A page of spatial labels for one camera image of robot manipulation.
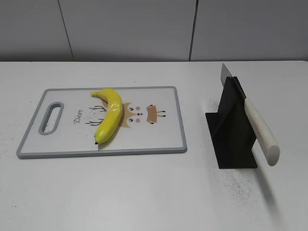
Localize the yellow plastic banana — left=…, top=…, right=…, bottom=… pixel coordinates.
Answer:
left=91, top=88, right=123, bottom=145

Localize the white grey cutting board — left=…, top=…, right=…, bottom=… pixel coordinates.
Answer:
left=16, top=86, right=187, bottom=159

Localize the white-handled kitchen knife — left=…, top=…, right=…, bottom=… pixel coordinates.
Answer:
left=220, top=63, right=280, bottom=167

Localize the black knife stand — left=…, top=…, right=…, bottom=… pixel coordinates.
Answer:
left=205, top=77, right=257, bottom=169

